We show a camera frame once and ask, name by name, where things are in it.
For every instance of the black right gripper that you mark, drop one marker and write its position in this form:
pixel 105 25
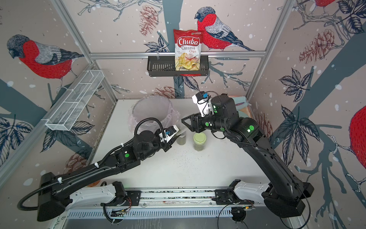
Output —
pixel 196 121

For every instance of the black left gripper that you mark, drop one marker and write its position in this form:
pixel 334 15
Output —
pixel 168 145

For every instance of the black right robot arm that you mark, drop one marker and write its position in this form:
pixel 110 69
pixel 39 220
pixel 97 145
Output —
pixel 284 194

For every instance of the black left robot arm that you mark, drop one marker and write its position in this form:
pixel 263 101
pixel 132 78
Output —
pixel 54 194

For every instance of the short clear mung bean jar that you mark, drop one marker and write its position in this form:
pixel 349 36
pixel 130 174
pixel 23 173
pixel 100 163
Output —
pixel 181 138

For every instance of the green lid mung bean jar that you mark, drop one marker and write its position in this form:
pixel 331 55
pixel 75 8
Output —
pixel 199 141

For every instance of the clear plastic bin liner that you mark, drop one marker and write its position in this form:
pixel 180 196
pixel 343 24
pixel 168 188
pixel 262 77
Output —
pixel 137 120

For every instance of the white mesh trash bin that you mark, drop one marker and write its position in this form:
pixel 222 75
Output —
pixel 151 111

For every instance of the teal folded cloth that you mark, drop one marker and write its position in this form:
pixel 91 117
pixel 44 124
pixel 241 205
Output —
pixel 241 102

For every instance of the pink serving tray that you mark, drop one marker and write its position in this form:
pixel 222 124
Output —
pixel 246 112

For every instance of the Chuba cassava chips bag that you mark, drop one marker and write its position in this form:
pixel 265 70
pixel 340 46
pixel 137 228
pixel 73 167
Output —
pixel 187 46

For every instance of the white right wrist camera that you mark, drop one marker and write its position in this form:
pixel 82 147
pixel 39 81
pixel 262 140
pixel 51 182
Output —
pixel 201 99

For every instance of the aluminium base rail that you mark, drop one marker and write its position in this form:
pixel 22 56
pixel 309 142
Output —
pixel 190 197

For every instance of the dark grey wall shelf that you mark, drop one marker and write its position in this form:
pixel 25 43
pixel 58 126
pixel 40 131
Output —
pixel 164 67

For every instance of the white wire mesh shelf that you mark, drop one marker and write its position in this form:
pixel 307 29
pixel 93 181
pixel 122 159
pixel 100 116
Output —
pixel 76 100

